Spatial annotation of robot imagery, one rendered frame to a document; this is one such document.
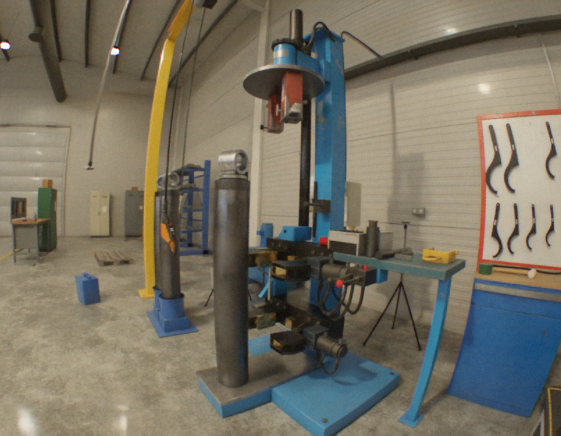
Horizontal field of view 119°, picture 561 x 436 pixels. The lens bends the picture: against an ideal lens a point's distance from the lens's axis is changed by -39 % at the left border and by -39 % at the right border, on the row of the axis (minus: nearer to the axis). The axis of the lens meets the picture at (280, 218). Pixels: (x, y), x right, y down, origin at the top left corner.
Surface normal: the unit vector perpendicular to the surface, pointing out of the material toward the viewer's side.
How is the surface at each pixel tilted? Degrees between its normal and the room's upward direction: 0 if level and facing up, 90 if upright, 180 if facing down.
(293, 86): 90
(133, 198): 90
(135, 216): 90
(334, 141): 90
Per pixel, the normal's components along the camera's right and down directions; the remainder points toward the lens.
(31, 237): 0.60, 0.04
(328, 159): -0.79, 0.00
